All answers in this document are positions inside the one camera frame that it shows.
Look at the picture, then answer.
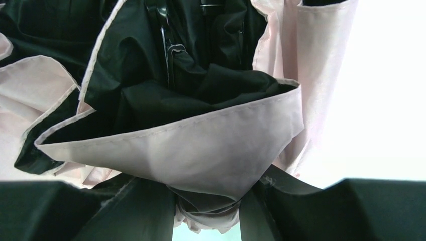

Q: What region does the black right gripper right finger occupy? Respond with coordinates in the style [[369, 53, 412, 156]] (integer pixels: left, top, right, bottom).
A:
[[239, 165, 425, 240]]

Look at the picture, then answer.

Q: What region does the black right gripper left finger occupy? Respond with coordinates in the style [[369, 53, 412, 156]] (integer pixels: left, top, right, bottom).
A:
[[1, 174, 175, 240]]

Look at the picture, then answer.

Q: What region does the pink folding umbrella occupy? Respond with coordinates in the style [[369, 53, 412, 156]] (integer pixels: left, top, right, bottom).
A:
[[1, 1, 358, 233]]

